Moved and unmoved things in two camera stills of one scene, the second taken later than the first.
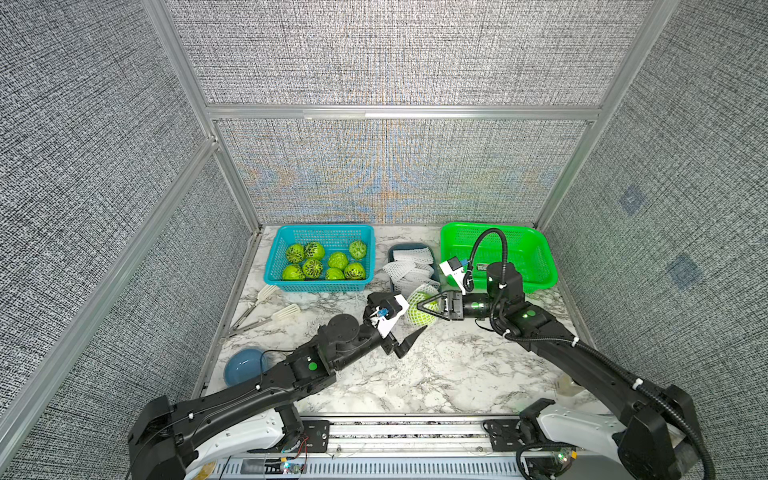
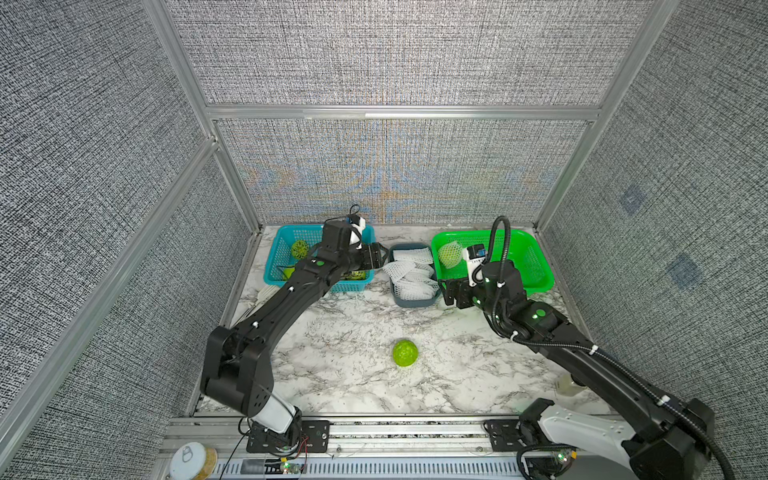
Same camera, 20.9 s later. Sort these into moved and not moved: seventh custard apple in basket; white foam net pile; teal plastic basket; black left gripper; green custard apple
Moved: black left gripper; green custard apple
Not moved: teal plastic basket; seventh custard apple in basket; white foam net pile
